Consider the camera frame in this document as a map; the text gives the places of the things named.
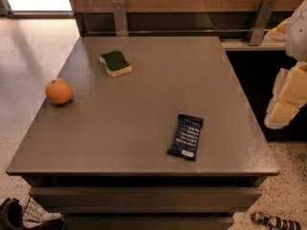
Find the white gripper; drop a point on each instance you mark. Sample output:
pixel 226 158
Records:
pixel 297 34

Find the green and yellow sponge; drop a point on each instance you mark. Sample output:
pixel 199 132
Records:
pixel 115 63

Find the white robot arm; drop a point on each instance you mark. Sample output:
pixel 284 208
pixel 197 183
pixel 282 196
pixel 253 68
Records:
pixel 296 34

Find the dark blue snack bar wrapper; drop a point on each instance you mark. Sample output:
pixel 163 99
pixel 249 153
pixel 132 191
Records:
pixel 186 138

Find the black and white striped cylinder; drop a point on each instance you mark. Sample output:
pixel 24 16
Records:
pixel 275 222

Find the grey table with drawers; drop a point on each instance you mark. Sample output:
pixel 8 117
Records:
pixel 102 161

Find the orange fruit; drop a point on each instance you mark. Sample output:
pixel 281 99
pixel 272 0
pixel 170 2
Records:
pixel 58 91

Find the right metal wall bracket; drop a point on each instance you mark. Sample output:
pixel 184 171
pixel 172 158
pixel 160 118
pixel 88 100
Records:
pixel 256 33

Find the metal wall bracket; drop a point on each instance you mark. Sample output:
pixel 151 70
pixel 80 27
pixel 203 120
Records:
pixel 120 17
pixel 256 33

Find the left metal wall bracket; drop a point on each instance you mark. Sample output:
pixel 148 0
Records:
pixel 120 17

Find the horizontal metal rail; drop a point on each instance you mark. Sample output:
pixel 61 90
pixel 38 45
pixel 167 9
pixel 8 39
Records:
pixel 222 33

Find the black and white wire basket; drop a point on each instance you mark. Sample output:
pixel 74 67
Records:
pixel 15 215

